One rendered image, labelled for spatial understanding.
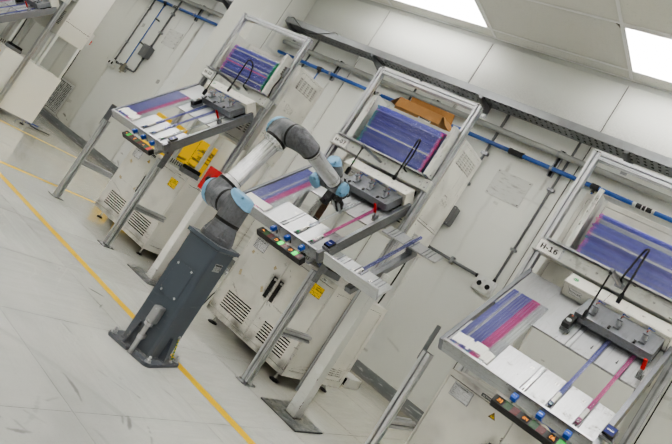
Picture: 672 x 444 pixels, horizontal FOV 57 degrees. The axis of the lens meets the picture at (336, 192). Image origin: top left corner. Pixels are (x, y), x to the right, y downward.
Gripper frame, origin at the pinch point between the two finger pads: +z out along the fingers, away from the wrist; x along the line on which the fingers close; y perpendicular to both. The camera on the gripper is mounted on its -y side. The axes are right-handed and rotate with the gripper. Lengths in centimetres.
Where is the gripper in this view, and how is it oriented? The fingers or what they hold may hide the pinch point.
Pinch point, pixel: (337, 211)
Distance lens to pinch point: 335.3
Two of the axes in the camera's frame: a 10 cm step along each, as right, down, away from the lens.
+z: 1.1, 7.6, 6.5
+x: -6.9, -4.1, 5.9
